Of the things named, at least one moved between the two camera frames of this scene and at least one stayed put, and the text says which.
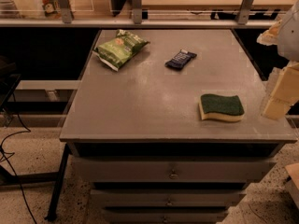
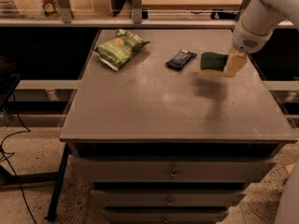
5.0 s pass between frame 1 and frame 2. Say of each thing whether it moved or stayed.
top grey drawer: stayed
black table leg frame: stayed
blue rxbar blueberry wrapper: stayed
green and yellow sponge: moved
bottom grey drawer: stayed
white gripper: moved
